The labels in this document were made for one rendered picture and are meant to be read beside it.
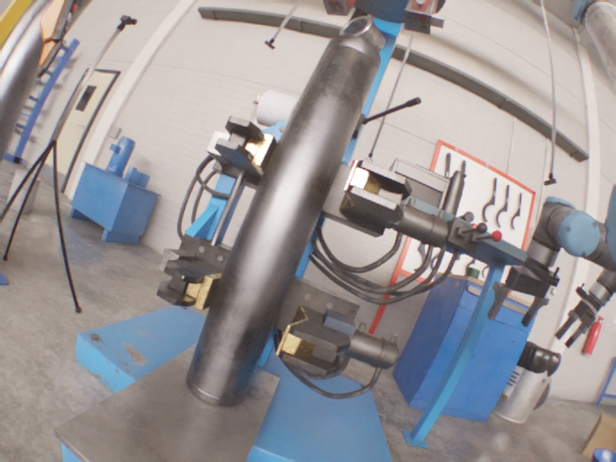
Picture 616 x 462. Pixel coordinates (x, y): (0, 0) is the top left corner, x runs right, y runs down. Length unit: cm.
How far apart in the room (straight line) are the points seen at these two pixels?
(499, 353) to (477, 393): 32
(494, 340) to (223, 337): 175
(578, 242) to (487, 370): 162
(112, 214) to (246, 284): 232
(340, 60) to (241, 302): 81
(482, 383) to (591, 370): 353
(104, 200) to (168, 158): 102
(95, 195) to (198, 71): 209
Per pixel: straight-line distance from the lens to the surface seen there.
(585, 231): 65
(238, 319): 81
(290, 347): 75
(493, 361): 216
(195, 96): 383
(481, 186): 340
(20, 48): 151
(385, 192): 80
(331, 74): 94
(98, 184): 320
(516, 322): 218
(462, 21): 494
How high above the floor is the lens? 74
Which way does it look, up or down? 3 degrees up
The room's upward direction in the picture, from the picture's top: 22 degrees clockwise
